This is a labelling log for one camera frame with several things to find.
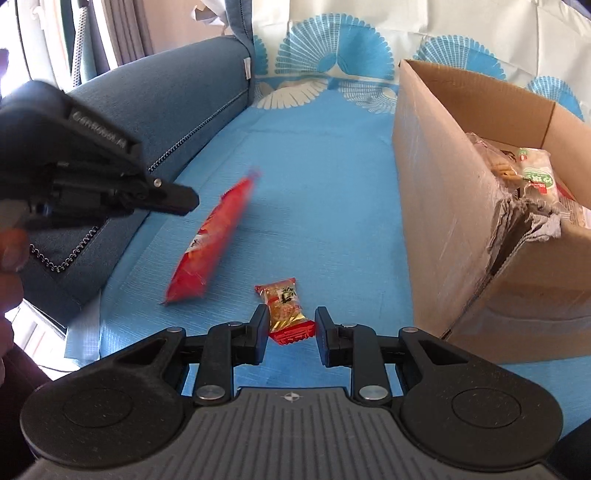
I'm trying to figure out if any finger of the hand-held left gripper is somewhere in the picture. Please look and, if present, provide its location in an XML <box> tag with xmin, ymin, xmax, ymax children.
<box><xmin>115</xmin><ymin>174</ymin><xmax>200</xmax><ymax>216</ymax></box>

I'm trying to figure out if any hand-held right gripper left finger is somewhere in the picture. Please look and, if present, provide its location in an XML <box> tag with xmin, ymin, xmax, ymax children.
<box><xmin>115</xmin><ymin>304</ymin><xmax>271</xmax><ymax>407</ymax></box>

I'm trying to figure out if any blue fan-print cloth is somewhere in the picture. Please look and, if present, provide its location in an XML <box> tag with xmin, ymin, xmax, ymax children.
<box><xmin>65</xmin><ymin>0</ymin><xmax>591</xmax><ymax>444</ymax></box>

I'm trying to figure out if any clear cookie bag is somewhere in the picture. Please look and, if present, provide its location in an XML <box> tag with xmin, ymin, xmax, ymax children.
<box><xmin>466</xmin><ymin>133</ymin><xmax>523</xmax><ymax>191</ymax></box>

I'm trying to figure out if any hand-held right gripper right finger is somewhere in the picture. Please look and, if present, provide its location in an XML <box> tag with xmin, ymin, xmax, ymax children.
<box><xmin>315</xmin><ymin>305</ymin><xmax>467</xmax><ymax>406</ymax></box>

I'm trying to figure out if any grey curtain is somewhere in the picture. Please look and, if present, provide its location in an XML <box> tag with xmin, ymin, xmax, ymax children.
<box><xmin>99</xmin><ymin>0</ymin><xmax>156</xmax><ymax>71</ymax></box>

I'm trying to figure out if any clear packet green label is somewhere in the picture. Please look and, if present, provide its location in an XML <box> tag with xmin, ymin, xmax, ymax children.
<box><xmin>516</xmin><ymin>148</ymin><xmax>564</xmax><ymax>209</ymax></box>

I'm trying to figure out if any brown cardboard box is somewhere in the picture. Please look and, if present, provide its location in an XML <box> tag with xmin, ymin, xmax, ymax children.
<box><xmin>392</xmin><ymin>58</ymin><xmax>591</xmax><ymax>365</ymax></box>

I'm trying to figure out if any small red gold snack packet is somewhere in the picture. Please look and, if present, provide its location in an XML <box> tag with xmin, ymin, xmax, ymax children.
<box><xmin>255</xmin><ymin>278</ymin><xmax>317</xmax><ymax>346</ymax></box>

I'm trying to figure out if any person's left hand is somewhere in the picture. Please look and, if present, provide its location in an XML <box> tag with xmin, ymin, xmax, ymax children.
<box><xmin>0</xmin><ymin>228</ymin><xmax>29</xmax><ymax>324</ymax></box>

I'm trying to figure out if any long red snack packet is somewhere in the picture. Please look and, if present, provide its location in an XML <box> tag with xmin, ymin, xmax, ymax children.
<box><xmin>161</xmin><ymin>170</ymin><xmax>260</xmax><ymax>305</ymax></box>

